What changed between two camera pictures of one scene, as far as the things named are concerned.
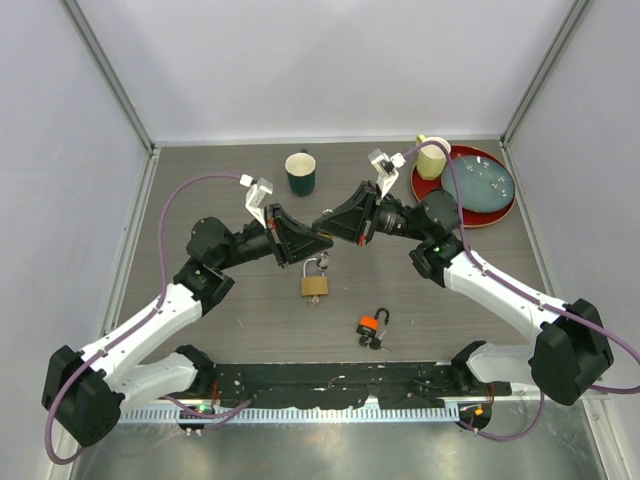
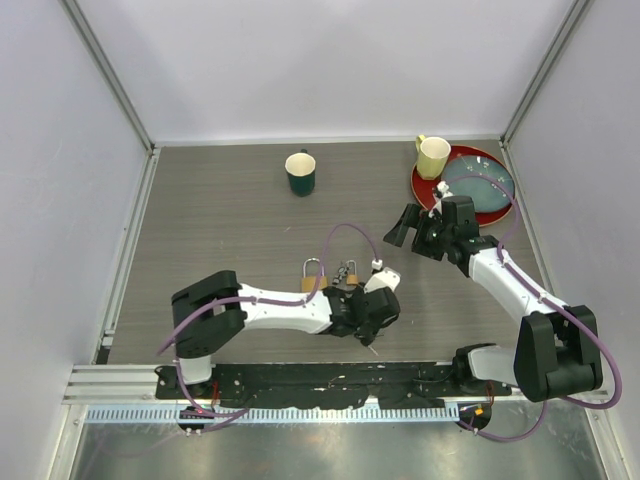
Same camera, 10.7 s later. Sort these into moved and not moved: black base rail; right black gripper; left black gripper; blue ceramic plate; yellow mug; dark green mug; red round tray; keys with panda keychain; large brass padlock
Moved: left black gripper; right black gripper; keys with panda keychain
Not moved: black base rail; large brass padlock; blue ceramic plate; red round tray; dark green mug; yellow mug
